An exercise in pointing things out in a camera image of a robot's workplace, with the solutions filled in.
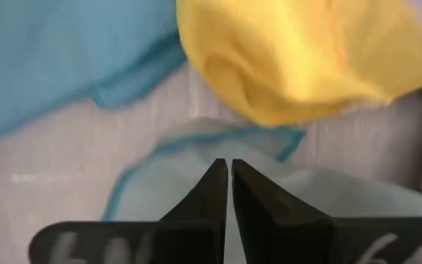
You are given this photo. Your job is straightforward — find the yellow microfiber towel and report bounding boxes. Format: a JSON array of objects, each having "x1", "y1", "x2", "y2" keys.
[{"x1": 176, "y1": 0, "x2": 422, "y2": 128}]

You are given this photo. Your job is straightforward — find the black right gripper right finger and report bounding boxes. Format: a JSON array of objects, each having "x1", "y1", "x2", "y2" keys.
[{"x1": 232, "y1": 158, "x2": 422, "y2": 264}]

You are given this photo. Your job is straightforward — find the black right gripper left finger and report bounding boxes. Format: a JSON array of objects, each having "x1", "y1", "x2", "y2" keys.
[{"x1": 28, "y1": 158, "x2": 229, "y2": 264}]

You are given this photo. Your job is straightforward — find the teal blue microfiber towel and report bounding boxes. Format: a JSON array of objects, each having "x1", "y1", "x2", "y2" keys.
[{"x1": 0, "y1": 0, "x2": 188, "y2": 136}]

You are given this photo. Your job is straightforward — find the light blue microfiber towel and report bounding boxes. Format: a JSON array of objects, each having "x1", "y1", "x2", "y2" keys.
[{"x1": 103, "y1": 117, "x2": 422, "y2": 264}]

